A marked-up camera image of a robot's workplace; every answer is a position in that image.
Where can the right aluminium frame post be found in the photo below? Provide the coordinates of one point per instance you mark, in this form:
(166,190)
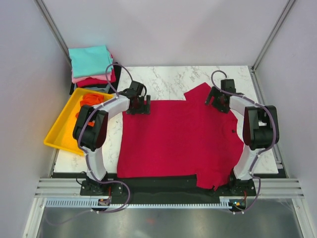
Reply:
(277,26)

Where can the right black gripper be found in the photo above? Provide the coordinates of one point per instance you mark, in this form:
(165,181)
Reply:
(215,102)

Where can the folded pink t-shirt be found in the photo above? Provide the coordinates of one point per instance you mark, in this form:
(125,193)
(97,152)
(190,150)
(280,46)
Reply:
(98,77)

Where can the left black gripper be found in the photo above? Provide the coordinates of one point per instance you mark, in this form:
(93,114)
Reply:
(139,109)

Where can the crimson red t-shirt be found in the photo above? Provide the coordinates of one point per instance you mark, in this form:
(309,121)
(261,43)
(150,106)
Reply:
(181,138)

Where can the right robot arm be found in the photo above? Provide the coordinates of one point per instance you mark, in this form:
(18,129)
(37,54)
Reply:
(260,132)

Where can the aluminium front rail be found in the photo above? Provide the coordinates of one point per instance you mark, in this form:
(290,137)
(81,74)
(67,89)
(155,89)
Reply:
(270,188)

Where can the white slotted cable duct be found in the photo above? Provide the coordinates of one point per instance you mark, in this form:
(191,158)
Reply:
(97,203)

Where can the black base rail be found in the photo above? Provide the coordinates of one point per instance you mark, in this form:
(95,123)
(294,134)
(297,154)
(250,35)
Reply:
(168,189)

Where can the aluminium frame post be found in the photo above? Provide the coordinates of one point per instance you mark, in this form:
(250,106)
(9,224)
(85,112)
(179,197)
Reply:
(277,26)
(53,27)

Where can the folded grey-blue t-shirt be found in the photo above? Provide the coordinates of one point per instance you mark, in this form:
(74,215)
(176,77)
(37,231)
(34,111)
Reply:
(104,88)

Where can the orange t-shirt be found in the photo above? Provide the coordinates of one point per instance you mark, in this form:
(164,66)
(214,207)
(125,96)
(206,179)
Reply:
(89,99)

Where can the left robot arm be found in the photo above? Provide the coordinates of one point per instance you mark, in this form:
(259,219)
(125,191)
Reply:
(91,128)

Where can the left aluminium frame post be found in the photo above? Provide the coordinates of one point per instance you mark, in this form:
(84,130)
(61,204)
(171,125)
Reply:
(53,27)

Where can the folded red t-shirt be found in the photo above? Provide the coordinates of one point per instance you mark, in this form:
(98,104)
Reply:
(91,81)

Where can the yellow plastic tray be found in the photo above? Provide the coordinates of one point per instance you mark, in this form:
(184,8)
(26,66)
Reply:
(60,135)

